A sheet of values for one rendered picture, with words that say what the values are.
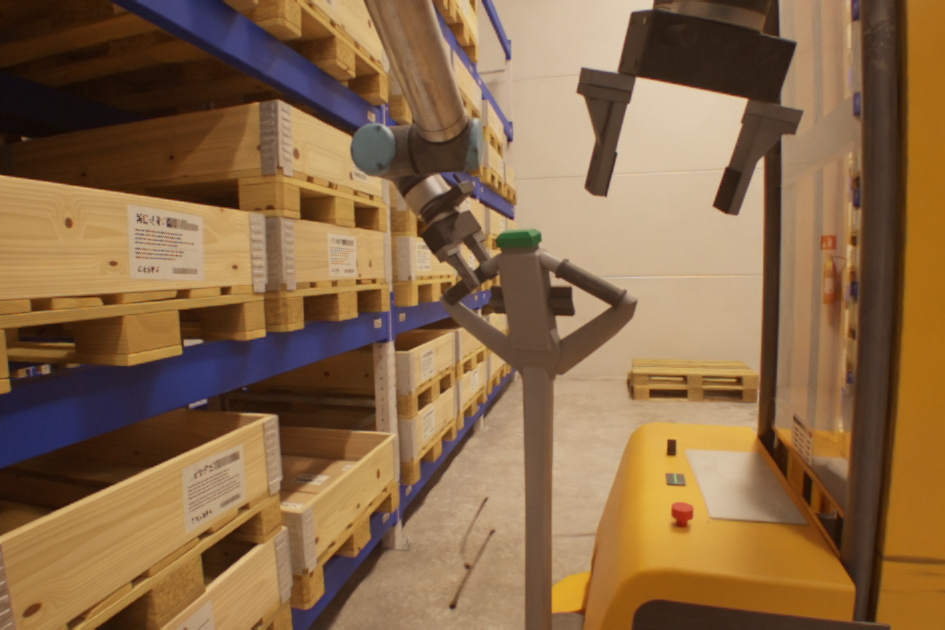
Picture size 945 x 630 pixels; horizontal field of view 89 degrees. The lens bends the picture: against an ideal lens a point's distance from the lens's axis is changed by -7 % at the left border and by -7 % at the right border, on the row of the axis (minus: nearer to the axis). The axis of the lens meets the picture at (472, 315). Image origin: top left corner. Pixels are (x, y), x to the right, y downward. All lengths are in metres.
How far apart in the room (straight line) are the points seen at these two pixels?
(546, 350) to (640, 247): 5.38
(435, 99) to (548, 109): 5.83
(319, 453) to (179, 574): 1.36
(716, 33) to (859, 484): 0.70
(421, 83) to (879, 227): 0.69
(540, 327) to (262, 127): 1.05
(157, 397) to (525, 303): 0.84
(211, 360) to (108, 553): 0.50
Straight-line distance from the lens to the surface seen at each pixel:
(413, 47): 0.78
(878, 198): 0.91
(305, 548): 1.82
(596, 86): 0.46
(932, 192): 0.93
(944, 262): 0.94
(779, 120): 0.54
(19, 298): 1.06
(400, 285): 2.54
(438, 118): 0.86
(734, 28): 0.49
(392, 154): 0.95
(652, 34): 0.46
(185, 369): 1.38
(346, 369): 2.69
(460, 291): 1.09
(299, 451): 2.67
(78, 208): 1.13
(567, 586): 1.83
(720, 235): 6.51
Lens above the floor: 1.35
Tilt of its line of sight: 5 degrees down
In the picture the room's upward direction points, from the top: 1 degrees counter-clockwise
